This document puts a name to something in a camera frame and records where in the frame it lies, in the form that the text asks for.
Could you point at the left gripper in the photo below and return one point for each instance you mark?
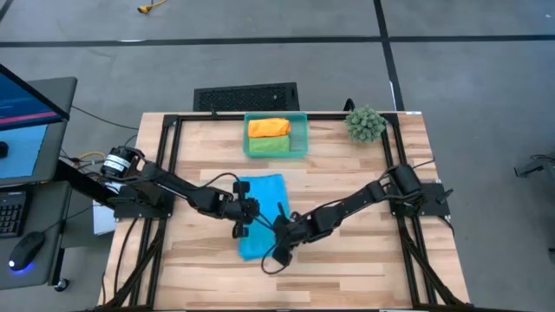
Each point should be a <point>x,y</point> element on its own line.
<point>243,210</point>

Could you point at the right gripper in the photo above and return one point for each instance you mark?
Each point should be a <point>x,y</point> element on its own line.
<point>292,229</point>

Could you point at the blue microfiber towel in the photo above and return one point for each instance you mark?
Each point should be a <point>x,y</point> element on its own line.
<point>264,190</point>

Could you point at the green microfiber towel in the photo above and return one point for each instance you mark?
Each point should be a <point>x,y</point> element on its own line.
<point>269,144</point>

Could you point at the orange microfiber towel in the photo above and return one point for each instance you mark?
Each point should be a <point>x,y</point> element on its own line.
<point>269,127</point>

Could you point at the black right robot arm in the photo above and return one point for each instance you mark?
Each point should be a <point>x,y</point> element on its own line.
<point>355,203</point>

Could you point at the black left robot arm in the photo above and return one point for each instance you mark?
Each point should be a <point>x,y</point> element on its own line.
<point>173,188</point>

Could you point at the teal translucent plastic basket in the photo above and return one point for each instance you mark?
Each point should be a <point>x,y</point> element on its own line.
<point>299,138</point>

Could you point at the artificial green potted plant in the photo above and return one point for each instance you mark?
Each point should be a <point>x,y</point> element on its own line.
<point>365,125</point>

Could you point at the white box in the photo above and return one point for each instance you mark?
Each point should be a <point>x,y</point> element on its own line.
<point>102,221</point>

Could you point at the black desk caster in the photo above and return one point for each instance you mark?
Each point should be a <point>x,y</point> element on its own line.
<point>62,284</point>

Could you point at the grey side desk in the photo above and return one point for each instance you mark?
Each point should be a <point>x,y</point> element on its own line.
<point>54,130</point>

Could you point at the black computer mouse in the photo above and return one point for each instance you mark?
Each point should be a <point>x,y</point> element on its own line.
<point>26,251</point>

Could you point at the light blue flat panel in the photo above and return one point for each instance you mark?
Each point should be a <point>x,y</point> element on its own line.
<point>21,151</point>

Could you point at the backlit black keyboard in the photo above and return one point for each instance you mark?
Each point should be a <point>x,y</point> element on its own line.
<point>12,214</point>

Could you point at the computer monitor with blue screen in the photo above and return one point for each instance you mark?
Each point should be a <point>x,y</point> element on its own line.
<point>26,104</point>

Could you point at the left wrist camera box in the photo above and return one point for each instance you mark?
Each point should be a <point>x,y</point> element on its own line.
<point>241,187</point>

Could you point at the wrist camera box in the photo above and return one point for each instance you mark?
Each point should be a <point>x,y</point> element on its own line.
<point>241,187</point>
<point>282,256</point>

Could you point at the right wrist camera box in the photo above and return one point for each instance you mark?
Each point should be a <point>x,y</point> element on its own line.
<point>282,256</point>

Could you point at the black aluminium table frame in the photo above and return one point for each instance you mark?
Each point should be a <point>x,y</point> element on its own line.
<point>199,117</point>

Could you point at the small black bracket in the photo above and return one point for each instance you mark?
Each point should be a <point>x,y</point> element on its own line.
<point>349,106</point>

